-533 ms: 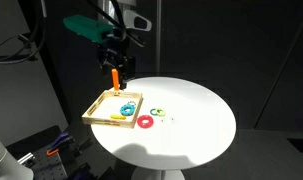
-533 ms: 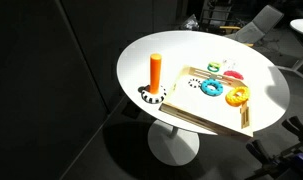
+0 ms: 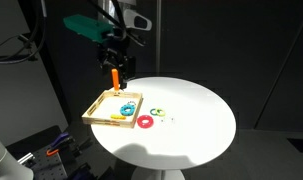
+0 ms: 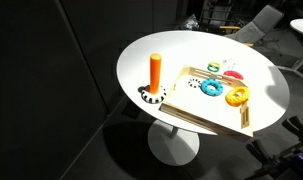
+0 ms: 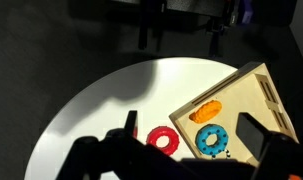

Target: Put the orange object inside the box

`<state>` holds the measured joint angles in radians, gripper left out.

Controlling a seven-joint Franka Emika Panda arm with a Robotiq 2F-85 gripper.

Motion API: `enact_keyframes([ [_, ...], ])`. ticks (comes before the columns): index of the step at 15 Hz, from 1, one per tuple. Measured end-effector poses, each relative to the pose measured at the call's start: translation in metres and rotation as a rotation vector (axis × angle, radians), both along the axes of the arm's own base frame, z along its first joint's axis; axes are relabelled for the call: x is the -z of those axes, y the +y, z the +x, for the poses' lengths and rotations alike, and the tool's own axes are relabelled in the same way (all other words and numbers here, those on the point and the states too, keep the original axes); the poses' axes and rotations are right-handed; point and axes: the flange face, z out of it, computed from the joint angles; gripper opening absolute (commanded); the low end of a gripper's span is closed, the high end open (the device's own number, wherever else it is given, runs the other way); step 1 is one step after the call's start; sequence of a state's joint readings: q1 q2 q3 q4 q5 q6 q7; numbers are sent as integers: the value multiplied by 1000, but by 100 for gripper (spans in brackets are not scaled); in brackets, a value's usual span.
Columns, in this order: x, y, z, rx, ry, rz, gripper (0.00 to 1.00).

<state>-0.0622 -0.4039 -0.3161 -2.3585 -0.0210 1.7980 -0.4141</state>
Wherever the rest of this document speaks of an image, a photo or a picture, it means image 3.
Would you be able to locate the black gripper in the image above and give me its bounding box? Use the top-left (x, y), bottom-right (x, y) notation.
top-left (97, 36), bottom-right (137, 89)

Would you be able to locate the wooden tray box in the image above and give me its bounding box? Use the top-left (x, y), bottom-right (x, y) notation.
top-left (81, 89), bottom-right (144, 129)

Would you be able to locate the orange cylinder peg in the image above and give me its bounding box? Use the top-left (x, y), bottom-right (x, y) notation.
top-left (111, 68), bottom-right (121, 92)

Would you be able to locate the grey vertical pole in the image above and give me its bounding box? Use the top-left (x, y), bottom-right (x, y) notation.
top-left (155, 0), bottom-right (163, 78)

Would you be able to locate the black spring clamp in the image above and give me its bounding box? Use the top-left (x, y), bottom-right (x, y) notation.
top-left (65, 136), bottom-right (92, 158)

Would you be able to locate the orange tipped clip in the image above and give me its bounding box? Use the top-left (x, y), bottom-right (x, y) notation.
top-left (45, 148), bottom-right (60, 157)

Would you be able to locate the black perforated breadboard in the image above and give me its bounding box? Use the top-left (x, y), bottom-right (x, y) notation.
top-left (5, 124), bottom-right (92, 180)

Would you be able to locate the silver metal bar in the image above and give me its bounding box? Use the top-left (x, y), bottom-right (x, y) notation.
top-left (16, 151), bottom-right (35, 166)

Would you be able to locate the teal toy ring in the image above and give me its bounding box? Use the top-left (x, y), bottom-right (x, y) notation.
top-left (119, 103), bottom-right (137, 115)

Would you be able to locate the green wrist camera housing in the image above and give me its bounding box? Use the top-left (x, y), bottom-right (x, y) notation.
top-left (63, 14), bottom-right (115, 44)

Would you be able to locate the yellow orange toy ring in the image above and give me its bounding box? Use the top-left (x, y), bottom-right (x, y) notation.
top-left (110, 114), bottom-right (127, 121)

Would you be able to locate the red toy ring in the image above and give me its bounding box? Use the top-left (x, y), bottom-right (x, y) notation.
top-left (136, 114), bottom-right (155, 129)

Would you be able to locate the small clear ring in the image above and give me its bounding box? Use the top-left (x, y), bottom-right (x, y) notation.
top-left (160, 115), bottom-right (176, 125)

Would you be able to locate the purple handled clamp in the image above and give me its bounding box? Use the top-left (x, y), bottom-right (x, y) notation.
top-left (50, 131), bottom-right (70, 149)

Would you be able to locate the thick black cable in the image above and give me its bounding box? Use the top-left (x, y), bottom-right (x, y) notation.
top-left (0, 0), bottom-right (47, 65)

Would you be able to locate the thin black cable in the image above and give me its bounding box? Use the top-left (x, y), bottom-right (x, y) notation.
top-left (0, 33), bottom-right (34, 54)

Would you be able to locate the white table pedestal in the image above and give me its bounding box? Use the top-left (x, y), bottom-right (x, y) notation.
top-left (130, 166), bottom-right (186, 180)

